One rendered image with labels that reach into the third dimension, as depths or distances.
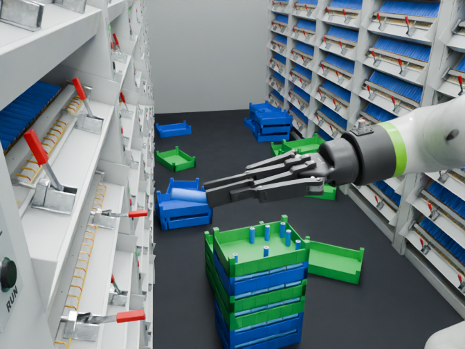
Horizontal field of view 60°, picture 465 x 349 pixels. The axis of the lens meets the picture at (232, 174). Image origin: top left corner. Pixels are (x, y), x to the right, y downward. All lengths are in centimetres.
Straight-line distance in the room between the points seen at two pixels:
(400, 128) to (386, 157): 5
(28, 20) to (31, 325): 26
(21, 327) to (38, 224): 16
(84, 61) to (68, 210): 47
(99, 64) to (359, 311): 150
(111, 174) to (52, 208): 48
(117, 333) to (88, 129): 39
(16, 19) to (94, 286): 40
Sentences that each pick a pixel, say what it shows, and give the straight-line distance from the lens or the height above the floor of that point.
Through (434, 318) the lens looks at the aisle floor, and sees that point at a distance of 202.
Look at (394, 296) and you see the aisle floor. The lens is 207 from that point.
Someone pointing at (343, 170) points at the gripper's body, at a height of 103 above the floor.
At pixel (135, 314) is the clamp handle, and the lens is 57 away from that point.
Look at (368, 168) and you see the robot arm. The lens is 65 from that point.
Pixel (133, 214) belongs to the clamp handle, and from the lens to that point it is 78.
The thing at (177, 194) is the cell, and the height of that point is 100.
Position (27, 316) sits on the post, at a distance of 32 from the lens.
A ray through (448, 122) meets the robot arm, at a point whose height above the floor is 113.
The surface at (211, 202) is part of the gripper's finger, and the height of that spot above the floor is 99.
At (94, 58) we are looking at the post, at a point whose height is 116.
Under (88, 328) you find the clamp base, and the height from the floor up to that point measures 90.
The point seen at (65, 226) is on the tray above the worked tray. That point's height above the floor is 106.
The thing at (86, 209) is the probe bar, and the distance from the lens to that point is 79.
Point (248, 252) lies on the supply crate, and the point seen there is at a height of 40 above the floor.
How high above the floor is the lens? 129
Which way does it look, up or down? 25 degrees down
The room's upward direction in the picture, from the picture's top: straight up
